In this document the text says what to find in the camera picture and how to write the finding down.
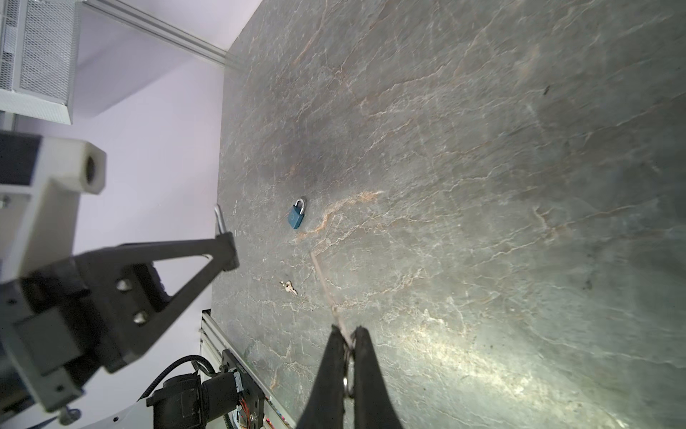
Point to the aluminium frame rails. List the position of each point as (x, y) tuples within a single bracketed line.
[(150, 25)]

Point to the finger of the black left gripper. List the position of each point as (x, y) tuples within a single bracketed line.
[(132, 307)]

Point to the silver key with ring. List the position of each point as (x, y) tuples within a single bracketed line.
[(348, 338)]

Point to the blue padlock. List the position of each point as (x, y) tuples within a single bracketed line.
[(297, 213)]

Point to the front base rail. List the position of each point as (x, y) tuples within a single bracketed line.
[(257, 406)]

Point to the black padlock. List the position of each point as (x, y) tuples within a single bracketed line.
[(222, 232)]

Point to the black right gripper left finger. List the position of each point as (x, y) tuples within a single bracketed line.
[(325, 406)]

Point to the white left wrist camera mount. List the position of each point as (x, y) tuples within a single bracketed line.
[(42, 180)]

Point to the small silver key on table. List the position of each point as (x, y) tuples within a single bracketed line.
[(288, 286)]

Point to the white mesh box basket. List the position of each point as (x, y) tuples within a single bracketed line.
[(39, 55)]

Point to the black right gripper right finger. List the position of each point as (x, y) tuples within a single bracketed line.
[(373, 407)]

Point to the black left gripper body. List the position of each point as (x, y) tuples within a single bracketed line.
[(48, 337)]

